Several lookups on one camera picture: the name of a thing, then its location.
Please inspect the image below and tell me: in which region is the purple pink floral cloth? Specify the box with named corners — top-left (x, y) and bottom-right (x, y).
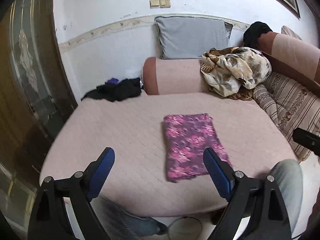
top-left (163, 113), bottom-right (231, 183)

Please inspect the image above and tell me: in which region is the black clothes pile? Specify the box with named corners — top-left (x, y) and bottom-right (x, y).
top-left (82, 77), bottom-right (143, 102)

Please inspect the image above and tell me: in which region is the person's jeans leg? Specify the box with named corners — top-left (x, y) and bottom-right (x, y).
top-left (270, 159), bottom-right (303, 233)

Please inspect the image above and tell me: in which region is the striped floral cushion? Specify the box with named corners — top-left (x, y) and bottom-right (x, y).
top-left (253, 72), bottom-right (319, 162)

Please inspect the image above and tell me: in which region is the pink brown long bolster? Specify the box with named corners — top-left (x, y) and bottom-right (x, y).
top-left (257, 31), bottom-right (319, 96)

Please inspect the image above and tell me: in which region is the cream leaf-print crumpled cloth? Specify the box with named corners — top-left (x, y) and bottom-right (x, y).
top-left (200, 47), bottom-right (272, 101)

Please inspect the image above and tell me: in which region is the black garment on bolster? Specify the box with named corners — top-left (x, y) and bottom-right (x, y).
top-left (243, 21), bottom-right (272, 48)

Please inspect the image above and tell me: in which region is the dark wooden glass door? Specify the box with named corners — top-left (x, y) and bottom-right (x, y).
top-left (1, 0), bottom-right (76, 239)

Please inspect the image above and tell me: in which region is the pink brown bolster cushion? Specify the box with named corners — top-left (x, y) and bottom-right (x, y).
top-left (142, 57), bottom-right (209, 95)

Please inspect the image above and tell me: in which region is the grey pillow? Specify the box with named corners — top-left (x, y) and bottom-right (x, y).
top-left (155, 16), bottom-right (233, 59)

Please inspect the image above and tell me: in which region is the black cable on floor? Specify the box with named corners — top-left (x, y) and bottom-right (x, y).
top-left (166, 216), bottom-right (203, 240)

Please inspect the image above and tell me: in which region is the beige wall switch plate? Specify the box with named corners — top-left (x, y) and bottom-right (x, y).
top-left (149, 0), bottom-right (171, 8)

